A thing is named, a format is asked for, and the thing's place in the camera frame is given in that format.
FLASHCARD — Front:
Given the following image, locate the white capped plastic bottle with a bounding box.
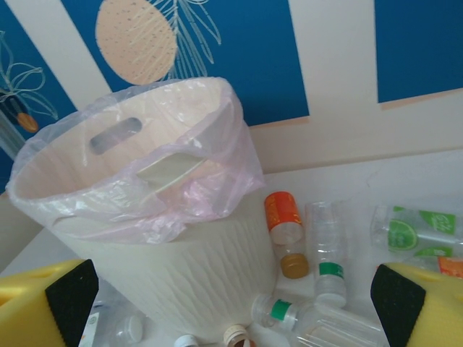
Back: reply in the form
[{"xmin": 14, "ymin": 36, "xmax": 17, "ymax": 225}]
[{"xmin": 173, "ymin": 333, "xmax": 200, "ymax": 347}]

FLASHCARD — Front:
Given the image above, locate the red orange drink bottle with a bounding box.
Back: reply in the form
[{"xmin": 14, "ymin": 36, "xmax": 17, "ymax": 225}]
[{"xmin": 221, "ymin": 322, "xmax": 258, "ymax": 347}]

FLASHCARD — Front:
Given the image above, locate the pink translucent bin liner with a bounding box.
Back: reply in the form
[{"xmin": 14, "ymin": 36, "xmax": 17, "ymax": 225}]
[{"xmin": 5, "ymin": 76, "xmax": 267, "ymax": 244}]

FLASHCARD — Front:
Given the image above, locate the clear bottle white label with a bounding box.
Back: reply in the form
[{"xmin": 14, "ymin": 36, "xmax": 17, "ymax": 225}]
[{"xmin": 77, "ymin": 309, "xmax": 102, "ymax": 347}]

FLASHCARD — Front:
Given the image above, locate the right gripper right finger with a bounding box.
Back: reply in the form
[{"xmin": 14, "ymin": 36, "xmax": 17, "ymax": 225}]
[{"xmin": 371, "ymin": 262, "xmax": 463, "ymax": 347}]

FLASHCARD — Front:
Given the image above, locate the cream ribbed plastic bin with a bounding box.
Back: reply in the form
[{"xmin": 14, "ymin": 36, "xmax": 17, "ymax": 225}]
[{"xmin": 7, "ymin": 76, "xmax": 279, "ymax": 344}]

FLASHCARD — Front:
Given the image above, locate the orange label bottle gold cap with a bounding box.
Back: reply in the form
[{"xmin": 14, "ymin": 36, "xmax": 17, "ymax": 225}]
[{"xmin": 263, "ymin": 190, "xmax": 310, "ymax": 279}]

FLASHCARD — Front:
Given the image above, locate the green lime label bottle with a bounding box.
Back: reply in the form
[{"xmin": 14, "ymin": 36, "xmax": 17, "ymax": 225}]
[{"xmin": 369, "ymin": 204, "xmax": 463, "ymax": 262}]

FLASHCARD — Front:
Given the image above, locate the clear bottle green band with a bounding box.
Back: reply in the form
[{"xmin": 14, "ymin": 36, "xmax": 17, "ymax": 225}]
[
  {"xmin": 305, "ymin": 201, "xmax": 349, "ymax": 309},
  {"xmin": 250, "ymin": 293, "xmax": 386, "ymax": 347}
]

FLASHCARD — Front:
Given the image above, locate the orange label plastic bottle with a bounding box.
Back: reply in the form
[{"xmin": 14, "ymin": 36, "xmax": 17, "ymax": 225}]
[{"xmin": 436, "ymin": 255, "xmax": 463, "ymax": 280}]

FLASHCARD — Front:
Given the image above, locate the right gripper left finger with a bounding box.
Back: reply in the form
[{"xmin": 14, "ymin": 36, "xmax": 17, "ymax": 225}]
[{"xmin": 0, "ymin": 258, "xmax": 99, "ymax": 347}]

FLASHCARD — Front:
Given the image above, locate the clear bottle white cap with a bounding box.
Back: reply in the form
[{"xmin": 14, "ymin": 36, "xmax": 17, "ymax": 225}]
[{"xmin": 114, "ymin": 313, "xmax": 146, "ymax": 345}]

